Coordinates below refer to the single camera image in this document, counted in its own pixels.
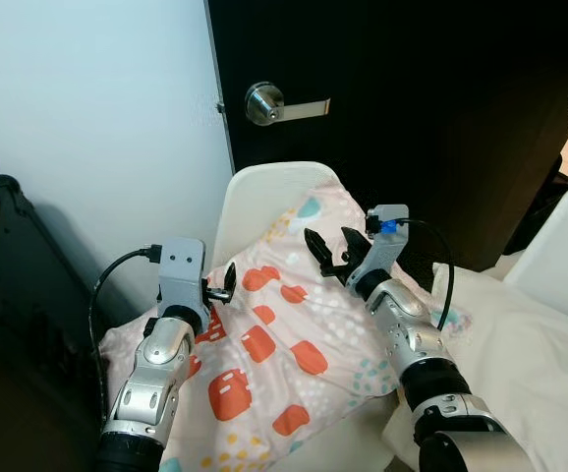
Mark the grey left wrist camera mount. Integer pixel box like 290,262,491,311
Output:
156,238,208,314

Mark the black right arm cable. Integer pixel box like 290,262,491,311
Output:
397,218,455,330

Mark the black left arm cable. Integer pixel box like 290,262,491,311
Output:
89,246,162,424

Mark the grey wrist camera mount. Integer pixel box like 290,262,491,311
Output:
156,238,208,314
346,204,410,286

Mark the silver lever door handle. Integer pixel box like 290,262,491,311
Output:
245,82,332,127

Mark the black suitcase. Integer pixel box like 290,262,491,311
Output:
0,175,108,472

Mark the dark brown door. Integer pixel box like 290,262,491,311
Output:
205,0,568,271

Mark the pink pillow with coloured dots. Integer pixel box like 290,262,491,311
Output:
99,182,472,472

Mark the bed with cream sheet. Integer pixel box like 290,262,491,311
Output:
382,261,568,472

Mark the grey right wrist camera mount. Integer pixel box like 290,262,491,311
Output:
346,204,410,286

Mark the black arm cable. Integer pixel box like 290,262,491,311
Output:
397,218,455,330
89,246,162,424

